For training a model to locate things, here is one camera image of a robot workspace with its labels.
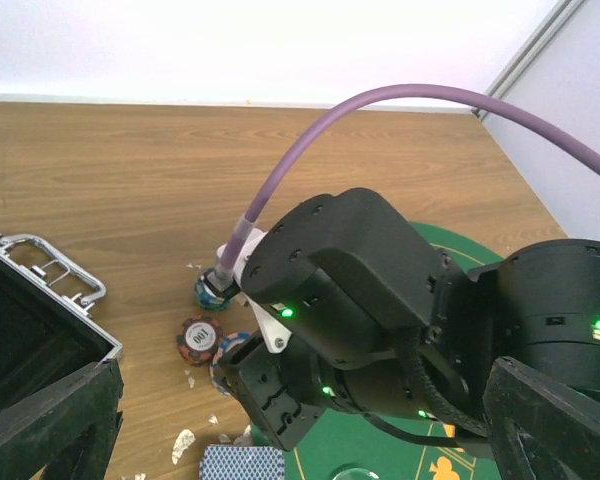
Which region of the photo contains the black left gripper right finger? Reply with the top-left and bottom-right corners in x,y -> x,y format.
483,357 -> 600,479

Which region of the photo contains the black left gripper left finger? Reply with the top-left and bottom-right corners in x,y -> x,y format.
0,359 -> 123,479

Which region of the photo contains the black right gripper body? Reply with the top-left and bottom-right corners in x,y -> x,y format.
224,332 -> 328,451

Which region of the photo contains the blue orange 10 chip stack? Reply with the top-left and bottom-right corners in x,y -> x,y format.
209,332 -> 251,396

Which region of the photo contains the clear round dealer button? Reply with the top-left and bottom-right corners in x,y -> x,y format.
331,465 -> 379,480

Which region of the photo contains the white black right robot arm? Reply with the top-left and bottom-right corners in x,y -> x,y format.
218,188 -> 600,450

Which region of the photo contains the round green poker mat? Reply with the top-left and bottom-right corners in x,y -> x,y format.
282,222 -> 571,480

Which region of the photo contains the blue playing card deck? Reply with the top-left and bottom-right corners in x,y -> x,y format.
199,445 -> 285,480

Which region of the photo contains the red black 100 chip stack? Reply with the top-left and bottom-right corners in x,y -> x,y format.
176,315 -> 224,367

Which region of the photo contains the silver aluminium poker case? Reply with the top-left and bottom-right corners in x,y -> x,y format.
0,234 -> 123,412

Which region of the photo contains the blue green 50 chip stack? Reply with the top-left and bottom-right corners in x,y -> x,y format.
194,274 -> 232,312

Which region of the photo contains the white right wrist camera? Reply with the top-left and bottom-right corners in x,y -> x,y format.
234,228 -> 292,354

